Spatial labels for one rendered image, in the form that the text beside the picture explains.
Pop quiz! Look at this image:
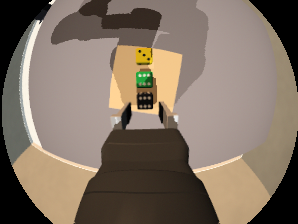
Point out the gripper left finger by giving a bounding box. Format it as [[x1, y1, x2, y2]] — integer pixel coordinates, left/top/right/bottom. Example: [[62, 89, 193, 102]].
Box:
[[110, 102, 132, 131]]

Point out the peach flat mat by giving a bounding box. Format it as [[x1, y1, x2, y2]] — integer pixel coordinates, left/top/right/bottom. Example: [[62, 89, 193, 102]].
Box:
[[109, 45, 182, 114]]

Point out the yellow die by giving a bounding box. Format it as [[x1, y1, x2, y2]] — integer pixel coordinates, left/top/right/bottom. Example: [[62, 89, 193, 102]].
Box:
[[136, 48, 153, 65]]

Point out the green die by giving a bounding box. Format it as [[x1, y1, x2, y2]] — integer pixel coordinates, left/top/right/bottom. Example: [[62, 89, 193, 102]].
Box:
[[136, 71, 153, 88]]

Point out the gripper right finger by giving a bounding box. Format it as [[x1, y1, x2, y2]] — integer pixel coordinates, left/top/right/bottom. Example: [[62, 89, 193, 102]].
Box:
[[159, 101, 179, 129]]

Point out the black die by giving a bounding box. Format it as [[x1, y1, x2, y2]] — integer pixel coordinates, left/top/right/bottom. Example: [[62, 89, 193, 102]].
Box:
[[137, 92, 153, 110]]

